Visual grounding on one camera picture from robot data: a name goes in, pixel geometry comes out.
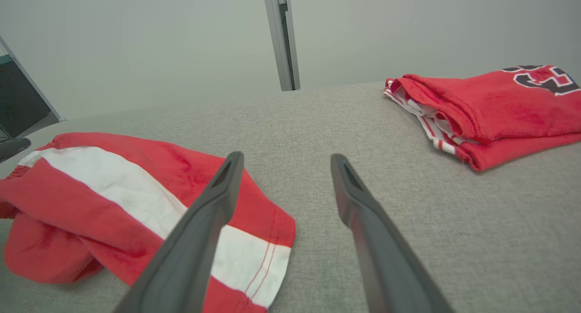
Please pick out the red shorts with white stripe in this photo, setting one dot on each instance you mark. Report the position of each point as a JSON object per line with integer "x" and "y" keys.
{"x": 91, "y": 181}

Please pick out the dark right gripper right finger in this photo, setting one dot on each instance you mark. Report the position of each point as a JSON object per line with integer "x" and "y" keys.
{"x": 386, "y": 267}

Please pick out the grey metal partition post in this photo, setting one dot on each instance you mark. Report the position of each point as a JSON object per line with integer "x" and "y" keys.
{"x": 283, "y": 40}

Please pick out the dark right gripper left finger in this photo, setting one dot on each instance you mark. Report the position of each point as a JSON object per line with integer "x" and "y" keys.
{"x": 190, "y": 258}

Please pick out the red number 23 jersey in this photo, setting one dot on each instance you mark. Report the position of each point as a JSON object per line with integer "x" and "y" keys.
{"x": 499, "y": 108}

